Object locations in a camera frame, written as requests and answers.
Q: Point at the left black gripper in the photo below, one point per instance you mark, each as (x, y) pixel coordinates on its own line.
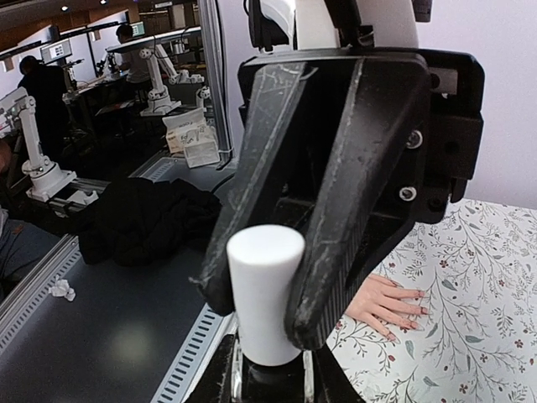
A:
(405, 146)

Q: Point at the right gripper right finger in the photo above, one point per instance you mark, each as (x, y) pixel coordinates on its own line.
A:
(331, 383)

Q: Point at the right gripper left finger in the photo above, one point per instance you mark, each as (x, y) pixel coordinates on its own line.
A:
(214, 385)

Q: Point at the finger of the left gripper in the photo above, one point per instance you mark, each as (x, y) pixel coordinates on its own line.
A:
(268, 152)

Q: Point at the white capped nail polish bottle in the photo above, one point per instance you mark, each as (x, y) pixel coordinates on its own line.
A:
(266, 366)

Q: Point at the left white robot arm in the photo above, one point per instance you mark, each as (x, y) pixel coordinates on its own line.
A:
(344, 25)

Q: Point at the person's bare hand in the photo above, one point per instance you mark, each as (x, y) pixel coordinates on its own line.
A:
(380, 301)

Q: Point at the white paper bag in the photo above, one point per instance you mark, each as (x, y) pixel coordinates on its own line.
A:
(189, 134)

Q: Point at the floral patterned table mat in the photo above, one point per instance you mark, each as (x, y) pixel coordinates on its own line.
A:
(477, 342)

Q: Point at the background person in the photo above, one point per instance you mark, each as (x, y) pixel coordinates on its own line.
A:
(132, 62)
(46, 84)

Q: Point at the crumpled white paper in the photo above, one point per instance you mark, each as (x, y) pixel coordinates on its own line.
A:
(62, 289)

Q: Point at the black cloth pile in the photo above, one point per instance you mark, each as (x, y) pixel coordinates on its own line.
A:
(136, 221)

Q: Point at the left aluminium frame post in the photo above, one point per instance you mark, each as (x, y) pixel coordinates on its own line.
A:
(214, 50)

